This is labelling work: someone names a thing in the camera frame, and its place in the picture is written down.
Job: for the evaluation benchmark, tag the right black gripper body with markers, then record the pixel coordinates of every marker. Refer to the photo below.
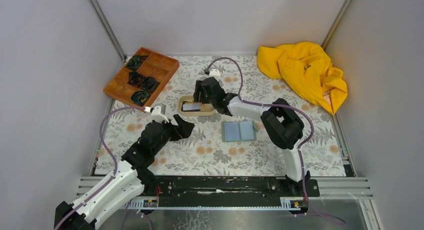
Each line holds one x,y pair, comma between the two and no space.
204,98

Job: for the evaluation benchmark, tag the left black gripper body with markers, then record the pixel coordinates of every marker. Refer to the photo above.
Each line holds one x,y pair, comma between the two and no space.
170,134

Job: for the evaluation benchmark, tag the green card holder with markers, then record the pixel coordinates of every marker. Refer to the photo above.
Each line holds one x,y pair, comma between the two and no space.
243,131

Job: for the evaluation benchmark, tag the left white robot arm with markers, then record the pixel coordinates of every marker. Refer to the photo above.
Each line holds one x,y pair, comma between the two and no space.
130,176

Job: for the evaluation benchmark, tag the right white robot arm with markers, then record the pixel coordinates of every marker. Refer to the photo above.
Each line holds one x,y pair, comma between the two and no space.
282,124

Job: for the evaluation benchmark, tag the beige oval tray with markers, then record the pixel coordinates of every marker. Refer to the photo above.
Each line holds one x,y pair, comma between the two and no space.
207,109

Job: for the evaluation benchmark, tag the floral table mat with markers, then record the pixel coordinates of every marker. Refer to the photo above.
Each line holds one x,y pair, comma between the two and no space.
205,152

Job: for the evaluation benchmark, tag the orange compartment tray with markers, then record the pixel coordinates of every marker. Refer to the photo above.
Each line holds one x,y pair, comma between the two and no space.
142,78

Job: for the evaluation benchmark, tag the yellow cloth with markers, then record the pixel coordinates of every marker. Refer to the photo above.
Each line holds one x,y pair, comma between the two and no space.
308,70

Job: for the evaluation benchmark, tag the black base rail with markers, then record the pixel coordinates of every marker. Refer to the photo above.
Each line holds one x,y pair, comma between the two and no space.
225,191

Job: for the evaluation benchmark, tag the right aluminium frame post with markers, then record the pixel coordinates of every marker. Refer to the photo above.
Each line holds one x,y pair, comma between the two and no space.
336,23

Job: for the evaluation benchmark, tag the aluminium frame post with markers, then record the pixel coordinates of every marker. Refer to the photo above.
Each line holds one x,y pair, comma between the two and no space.
108,29
336,23

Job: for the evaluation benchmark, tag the left aluminium frame post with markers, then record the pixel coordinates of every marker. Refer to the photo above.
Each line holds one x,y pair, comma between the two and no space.
108,29

